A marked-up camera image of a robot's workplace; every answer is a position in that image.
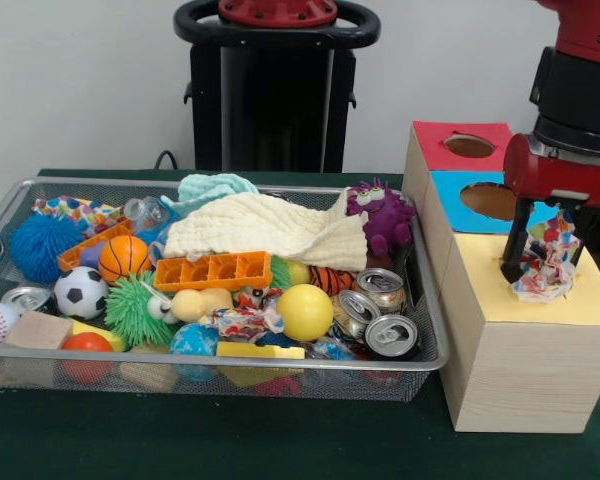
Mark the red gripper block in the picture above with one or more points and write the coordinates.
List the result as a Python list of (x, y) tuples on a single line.
[(560, 175)]

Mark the colourful wrapper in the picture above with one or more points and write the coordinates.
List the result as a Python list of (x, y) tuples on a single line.
[(245, 322), (545, 265)]

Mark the purple spiky ball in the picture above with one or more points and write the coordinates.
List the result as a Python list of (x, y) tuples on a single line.
[(385, 215)]

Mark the cream knitted cloth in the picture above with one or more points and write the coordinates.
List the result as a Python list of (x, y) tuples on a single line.
[(240, 225)]

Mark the wooden box with three holes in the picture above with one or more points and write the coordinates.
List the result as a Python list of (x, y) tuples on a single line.
[(520, 380)]

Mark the yellow smooth ball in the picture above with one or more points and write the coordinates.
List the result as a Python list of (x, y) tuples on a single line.
[(305, 312)]

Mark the dark green table cloth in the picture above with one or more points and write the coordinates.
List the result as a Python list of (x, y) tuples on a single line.
[(230, 440)]

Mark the small orange basketball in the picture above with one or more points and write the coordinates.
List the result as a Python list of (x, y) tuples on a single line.
[(125, 257)]

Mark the green spiky ball with eyes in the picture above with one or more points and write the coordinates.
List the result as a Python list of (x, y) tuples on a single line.
[(130, 310)]

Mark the small soccer ball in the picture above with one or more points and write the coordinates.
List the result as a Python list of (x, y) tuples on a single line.
[(80, 295)]

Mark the blue spiky ball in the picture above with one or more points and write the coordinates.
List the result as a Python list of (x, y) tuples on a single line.
[(42, 247)]

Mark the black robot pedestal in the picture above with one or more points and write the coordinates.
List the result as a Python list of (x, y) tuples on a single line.
[(280, 110)]

